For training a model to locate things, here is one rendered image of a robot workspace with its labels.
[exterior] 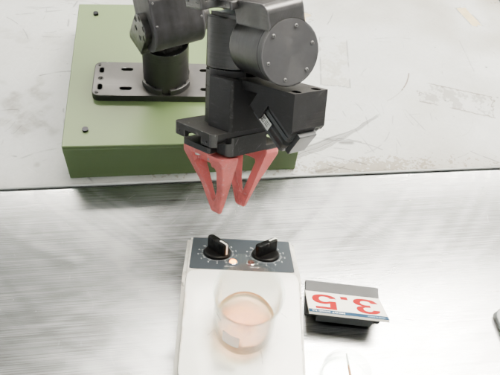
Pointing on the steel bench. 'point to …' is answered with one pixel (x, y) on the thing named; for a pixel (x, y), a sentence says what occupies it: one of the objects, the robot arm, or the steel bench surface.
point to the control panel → (197, 259)
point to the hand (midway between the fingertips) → (228, 201)
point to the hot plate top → (254, 364)
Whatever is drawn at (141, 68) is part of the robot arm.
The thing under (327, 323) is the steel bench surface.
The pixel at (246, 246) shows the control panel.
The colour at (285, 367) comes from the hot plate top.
